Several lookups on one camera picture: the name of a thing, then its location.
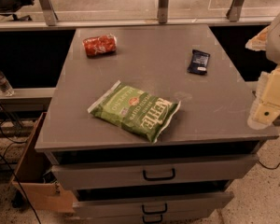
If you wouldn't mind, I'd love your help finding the bottom grey drawer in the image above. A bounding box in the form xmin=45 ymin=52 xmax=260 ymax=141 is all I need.
xmin=72 ymin=209 xmax=217 ymax=224

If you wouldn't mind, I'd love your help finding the green jalapeno chip bag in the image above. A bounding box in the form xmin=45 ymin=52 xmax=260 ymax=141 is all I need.
xmin=88 ymin=80 xmax=181 ymax=143

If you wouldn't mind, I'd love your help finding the dark blue rxbar blueberry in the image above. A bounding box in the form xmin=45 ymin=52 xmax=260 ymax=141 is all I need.
xmin=188 ymin=49 xmax=210 ymax=75

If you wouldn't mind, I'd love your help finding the grey drawer cabinet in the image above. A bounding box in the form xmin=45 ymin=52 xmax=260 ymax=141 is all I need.
xmin=35 ymin=23 xmax=280 ymax=224

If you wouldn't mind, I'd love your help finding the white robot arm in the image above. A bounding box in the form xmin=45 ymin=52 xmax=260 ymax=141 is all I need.
xmin=245 ymin=13 xmax=280 ymax=130

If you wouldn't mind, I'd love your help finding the metal window frame rail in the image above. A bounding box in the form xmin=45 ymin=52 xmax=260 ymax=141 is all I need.
xmin=0 ymin=0 xmax=278 ymax=30

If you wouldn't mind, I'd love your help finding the clear plastic water bottle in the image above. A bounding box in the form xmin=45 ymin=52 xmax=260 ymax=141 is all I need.
xmin=0 ymin=71 xmax=14 ymax=96

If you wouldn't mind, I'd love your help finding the top grey drawer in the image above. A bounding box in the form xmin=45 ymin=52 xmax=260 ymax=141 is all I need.
xmin=52 ymin=154 xmax=259 ymax=190

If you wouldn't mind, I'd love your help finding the black floor cable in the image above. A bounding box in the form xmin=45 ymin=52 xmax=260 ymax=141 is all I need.
xmin=0 ymin=103 xmax=42 ymax=224
xmin=258 ymin=160 xmax=280 ymax=171

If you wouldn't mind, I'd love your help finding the black floor cable right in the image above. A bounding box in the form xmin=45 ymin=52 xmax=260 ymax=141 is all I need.
xmin=258 ymin=160 xmax=280 ymax=171

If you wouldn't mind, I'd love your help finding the red crushed soda can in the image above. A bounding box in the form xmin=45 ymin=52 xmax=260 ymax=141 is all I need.
xmin=82 ymin=34 xmax=117 ymax=57

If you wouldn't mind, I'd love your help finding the middle grey drawer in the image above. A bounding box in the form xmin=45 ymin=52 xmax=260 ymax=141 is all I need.
xmin=73 ymin=192 xmax=234 ymax=218

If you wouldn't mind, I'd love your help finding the brown cardboard box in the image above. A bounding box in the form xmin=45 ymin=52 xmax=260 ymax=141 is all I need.
xmin=11 ymin=113 xmax=76 ymax=213

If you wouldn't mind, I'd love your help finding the grey drawer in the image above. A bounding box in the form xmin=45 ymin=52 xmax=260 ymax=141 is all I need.
xmin=73 ymin=192 xmax=234 ymax=218
xmin=72 ymin=209 xmax=217 ymax=224
xmin=52 ymin=154 xmax=259 ymax=190

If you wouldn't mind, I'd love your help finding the black floor cable left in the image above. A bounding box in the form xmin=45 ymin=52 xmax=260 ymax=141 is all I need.
xmin=0 ymin=103 xmax=42 ymax=224

